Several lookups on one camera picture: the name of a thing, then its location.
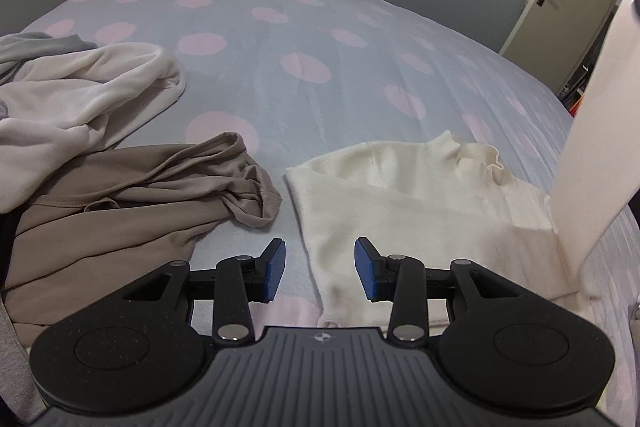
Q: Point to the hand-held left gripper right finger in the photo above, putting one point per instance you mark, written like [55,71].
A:
[366,271]

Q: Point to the light grey garment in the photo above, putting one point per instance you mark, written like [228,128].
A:
[40,49]

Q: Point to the polka dot bed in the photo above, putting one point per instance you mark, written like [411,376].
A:
[325,32]

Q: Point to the white fleece garment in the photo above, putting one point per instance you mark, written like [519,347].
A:
[75,107]

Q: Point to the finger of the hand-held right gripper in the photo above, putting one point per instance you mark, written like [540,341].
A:
[637,13]

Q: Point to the cream turtleneck sweater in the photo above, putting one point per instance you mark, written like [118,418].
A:
[400,207]

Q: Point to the beige garment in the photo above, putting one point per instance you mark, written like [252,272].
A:
[125,217]

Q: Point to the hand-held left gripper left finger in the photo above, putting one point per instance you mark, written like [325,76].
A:
[275,271]

